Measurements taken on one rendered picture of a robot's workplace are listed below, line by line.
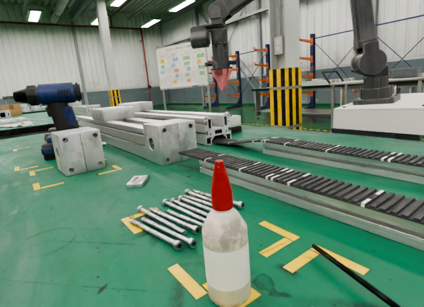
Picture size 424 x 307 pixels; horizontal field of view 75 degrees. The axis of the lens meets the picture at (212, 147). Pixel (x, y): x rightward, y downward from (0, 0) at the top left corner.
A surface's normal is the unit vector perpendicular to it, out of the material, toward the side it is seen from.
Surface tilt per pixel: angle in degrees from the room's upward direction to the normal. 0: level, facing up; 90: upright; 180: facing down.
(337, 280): 0
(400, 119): 90
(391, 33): 90
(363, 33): 84
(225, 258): 90
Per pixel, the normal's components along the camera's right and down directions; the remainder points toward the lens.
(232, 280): 0.16, 0.21
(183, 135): 0.60, 0.13
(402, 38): -0.80, 0.19
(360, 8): -0.25, 0.28
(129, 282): -0.08, -0.97
